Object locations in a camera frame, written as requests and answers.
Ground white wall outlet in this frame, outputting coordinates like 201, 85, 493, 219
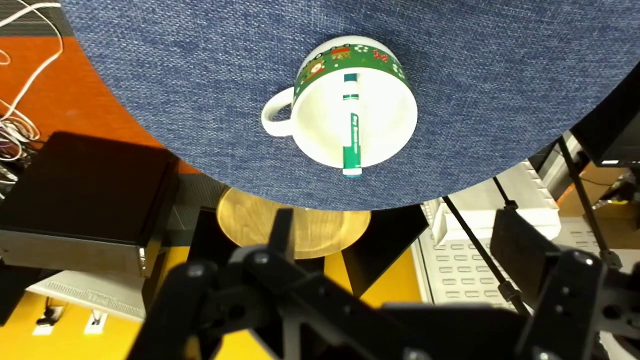
82, 307, 110, 338
30, 297, 67, 338

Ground black computer case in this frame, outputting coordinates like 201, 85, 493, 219
0, 129, 183, 323

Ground blue denim tablecloth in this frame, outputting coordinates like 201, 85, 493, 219
58, 0, 640, 211

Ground black camera tripod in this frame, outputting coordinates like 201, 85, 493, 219
441, 132, 640, 316

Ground green dry erase marker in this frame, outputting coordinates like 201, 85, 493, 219
340, 70, 366, 181

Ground green white Christmas mug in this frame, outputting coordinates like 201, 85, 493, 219
259, 34, 423, 178

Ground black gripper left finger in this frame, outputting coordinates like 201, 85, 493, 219
127, 206, 387, 360

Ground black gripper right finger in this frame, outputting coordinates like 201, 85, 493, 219
491, 206, 640, 360

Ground round wooden stool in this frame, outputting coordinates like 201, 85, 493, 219
214, 186, 375, 261

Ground black computer tower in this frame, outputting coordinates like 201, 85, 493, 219
569, 61, 640, 170

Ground white slotted floor panel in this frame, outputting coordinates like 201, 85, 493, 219
410, 157, 566, 310

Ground white floor cables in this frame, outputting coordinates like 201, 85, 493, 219
0, 0, 68, 184

